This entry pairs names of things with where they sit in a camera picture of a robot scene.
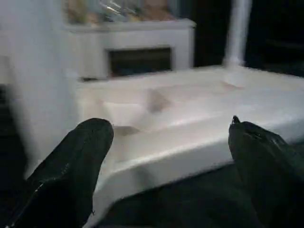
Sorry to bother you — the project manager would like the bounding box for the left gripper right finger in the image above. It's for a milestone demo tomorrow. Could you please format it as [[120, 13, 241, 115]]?
[[228, 115, 304, 228]]

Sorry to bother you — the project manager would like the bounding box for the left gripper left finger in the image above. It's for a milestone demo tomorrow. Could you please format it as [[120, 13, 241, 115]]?
[[9, 118, 114, 228]]

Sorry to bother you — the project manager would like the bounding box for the white plastic table leg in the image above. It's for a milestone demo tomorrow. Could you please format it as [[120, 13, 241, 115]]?
[[0, 0, 80, 171], [222, 0, 253, 70]]

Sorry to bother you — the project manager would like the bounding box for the black glossy mat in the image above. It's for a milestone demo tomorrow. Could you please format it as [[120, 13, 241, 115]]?
[[0, 57, 304, 228]]

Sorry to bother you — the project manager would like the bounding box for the white cabinet with glass doors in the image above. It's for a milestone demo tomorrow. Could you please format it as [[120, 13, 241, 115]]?
[[63, 18, 197, 80]]

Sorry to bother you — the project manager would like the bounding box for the dark object on cabinet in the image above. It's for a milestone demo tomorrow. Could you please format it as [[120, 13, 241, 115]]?
[[98, 0, 143, 21]]

